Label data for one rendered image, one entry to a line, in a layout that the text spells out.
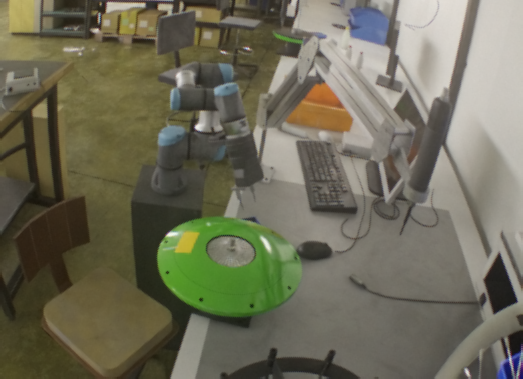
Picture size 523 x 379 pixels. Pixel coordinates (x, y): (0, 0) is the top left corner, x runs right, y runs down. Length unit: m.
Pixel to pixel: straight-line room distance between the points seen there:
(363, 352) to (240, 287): 0.35
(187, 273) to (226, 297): 0.10
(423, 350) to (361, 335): 0.18
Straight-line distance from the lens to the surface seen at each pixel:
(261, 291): 0.91
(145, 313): 1.44
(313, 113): 1.95
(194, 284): 0.90
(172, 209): 1.49
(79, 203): 1.46
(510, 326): 0.42
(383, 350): 1.08
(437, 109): 0.72
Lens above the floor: 1.72
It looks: 31 degrees down
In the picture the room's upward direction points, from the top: 9 degrees clockwise
